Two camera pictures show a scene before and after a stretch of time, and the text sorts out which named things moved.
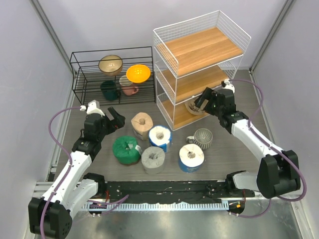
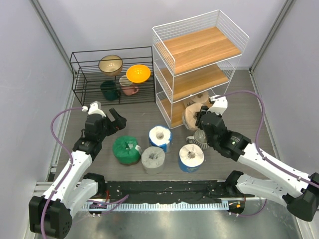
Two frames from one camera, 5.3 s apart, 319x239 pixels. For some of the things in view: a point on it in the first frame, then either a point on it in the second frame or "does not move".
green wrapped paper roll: [125, 150] does not move
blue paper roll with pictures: [191, 156] does not move
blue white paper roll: [160, 136] does not move
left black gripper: [118, 121] does not move
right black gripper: [209, 94] -> [203, 109]
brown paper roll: [142, 123] -> [189, 115]
